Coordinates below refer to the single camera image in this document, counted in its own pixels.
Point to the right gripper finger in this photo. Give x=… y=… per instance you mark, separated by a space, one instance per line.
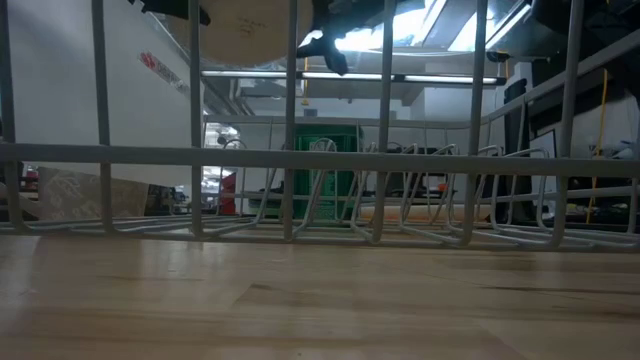
x=330 y=50

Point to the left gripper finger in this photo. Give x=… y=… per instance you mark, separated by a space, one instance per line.
x=170 y=6

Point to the black striped white plate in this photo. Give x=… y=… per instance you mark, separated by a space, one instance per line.
x=250 y=40

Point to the green lidded wipes canister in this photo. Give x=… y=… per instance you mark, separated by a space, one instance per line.
x=345 y=135

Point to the bright ceiling light panel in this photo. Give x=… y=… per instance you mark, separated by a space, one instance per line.
x=360 y=42

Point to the long ceiling strip light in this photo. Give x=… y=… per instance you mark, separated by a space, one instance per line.
x=425 y=78

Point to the red cart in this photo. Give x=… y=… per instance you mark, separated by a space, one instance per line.
x=228 y=192

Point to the brown patterned cardboard box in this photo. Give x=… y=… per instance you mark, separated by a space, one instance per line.
x=75 y=195

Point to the white crumpled cloth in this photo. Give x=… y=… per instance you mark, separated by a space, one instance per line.
x=625 y=151

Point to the black upright post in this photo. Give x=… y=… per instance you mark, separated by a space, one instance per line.
x=515 y=125

